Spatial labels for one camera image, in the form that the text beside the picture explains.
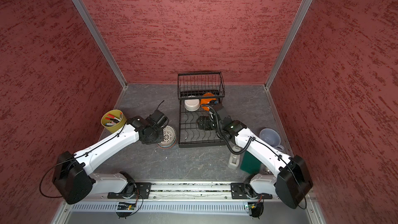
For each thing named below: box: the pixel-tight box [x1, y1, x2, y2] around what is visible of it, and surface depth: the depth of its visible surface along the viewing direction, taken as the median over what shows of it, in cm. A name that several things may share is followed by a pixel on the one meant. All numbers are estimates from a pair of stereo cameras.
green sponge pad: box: [240, 150, 262, 175], surface depth 85 cm
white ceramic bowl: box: [184, 98, 201, 112], surface depth 102 cm
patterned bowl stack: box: [157, 125, 178, 149], surface depth 85 cm
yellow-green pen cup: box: [100, 109, 127, 134], surface depth 88 cm
